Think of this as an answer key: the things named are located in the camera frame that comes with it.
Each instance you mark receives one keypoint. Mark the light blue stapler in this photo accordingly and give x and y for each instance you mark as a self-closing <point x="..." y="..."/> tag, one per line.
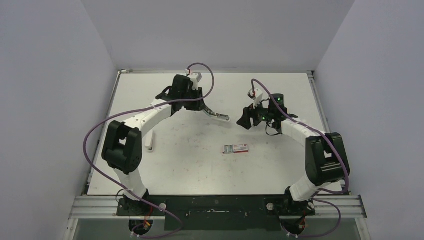
<point x="217" y="116"/>

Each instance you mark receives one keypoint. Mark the red white staple box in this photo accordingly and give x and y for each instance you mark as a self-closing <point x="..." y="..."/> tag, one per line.
<point x="235" y="149"/>

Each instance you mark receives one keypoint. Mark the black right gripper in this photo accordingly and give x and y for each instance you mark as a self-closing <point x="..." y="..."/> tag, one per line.
<point x="251" y="115"/>

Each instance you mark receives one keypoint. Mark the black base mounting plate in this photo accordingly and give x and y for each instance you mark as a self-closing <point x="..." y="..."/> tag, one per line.
<point x="218" y="212"/>

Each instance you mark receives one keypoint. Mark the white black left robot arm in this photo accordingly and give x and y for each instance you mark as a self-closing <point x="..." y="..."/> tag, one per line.
<point x="122" y="148"/>

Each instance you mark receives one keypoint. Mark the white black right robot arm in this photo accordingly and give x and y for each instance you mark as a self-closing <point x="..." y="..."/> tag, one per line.
<point x="326" y="160"/>

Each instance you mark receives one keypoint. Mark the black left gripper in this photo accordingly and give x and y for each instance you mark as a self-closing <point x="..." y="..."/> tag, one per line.
<point x="198" y="105"/>

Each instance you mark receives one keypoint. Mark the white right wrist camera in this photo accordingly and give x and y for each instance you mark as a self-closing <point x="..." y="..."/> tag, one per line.
<point x="256" y="95"/>

